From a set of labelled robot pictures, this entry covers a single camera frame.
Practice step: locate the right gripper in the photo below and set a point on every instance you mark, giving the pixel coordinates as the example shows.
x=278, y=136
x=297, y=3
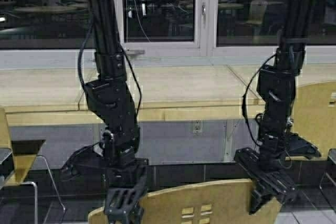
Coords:
x=269, y=184

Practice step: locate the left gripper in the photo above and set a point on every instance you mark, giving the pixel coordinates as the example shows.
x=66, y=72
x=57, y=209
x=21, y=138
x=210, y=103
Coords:
x=126, y=186

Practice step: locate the yellow plywood chair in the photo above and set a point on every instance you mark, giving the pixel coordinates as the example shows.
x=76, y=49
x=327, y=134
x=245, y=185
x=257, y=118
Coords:
x=24, y=155
x=220, y=201
x=314, y=116

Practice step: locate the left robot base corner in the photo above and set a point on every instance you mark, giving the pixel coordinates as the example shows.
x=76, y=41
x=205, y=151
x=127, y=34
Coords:
x=7, y=165

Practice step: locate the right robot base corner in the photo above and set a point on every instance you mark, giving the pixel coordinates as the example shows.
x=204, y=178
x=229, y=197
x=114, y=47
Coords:
x=330, y=171

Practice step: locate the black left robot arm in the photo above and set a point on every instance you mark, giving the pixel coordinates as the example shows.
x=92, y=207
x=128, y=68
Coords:
x=109, y=98

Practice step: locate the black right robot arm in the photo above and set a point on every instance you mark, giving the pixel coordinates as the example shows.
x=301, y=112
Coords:
x=275, y=142

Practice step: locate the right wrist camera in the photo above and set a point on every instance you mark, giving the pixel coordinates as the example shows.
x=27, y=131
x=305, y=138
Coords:
x=299, y=147

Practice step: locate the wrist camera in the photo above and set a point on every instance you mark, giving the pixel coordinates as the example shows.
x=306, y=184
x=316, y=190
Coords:
x=83, y=162
x=299, y=147

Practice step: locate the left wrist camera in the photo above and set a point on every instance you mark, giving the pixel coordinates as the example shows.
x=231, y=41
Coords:
x=83, y=162

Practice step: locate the wall power outlet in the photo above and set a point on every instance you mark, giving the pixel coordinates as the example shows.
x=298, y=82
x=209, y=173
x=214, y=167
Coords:
x=197, y=127

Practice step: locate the window handle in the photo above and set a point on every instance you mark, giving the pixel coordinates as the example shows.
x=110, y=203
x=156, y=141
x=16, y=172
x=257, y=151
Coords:
x=203, y=9

